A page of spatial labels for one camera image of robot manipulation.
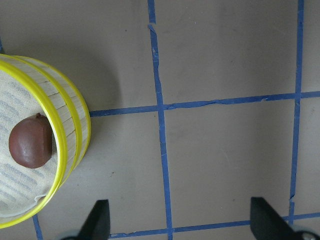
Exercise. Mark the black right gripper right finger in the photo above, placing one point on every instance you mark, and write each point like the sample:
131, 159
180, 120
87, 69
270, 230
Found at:
267, 224

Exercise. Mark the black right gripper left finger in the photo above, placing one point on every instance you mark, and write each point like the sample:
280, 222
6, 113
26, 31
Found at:
97, 224

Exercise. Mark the brown bun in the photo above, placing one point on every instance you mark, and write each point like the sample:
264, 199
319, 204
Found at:
30, 141

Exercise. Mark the yellow bamboo steamer top layer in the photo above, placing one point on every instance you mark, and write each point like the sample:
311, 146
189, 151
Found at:
29, 86

